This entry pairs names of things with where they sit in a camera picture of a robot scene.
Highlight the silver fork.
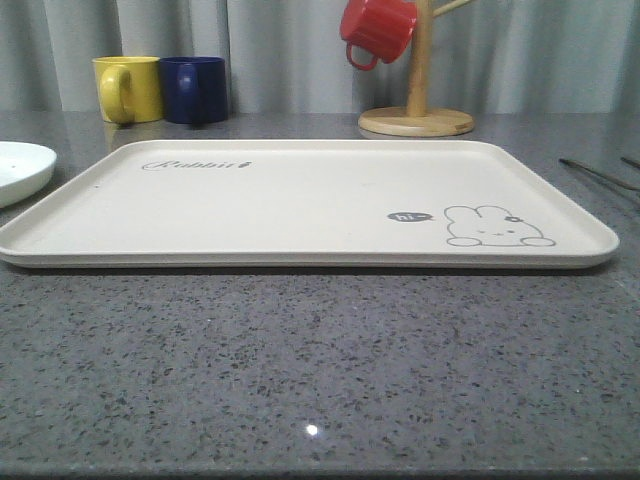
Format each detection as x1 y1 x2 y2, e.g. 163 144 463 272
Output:
559 158 639 193

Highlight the white round plate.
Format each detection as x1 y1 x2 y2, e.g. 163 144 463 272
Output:
1 141 57 207

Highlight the beige rabbit serving tray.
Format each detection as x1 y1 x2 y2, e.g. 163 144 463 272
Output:
1 140 619 269

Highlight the wooden mug tree stand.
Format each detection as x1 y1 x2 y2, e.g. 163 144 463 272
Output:
358 0 475 137

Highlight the dark blue mug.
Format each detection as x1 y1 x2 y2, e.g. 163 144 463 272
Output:
159 56 229 125

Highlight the red mug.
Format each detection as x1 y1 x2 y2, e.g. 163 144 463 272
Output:
339 0 418 71

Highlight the yellow mug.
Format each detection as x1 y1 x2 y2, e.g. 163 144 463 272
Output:
92 56 163 124

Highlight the grey curtain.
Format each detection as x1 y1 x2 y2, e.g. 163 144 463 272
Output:
1 1 639 113

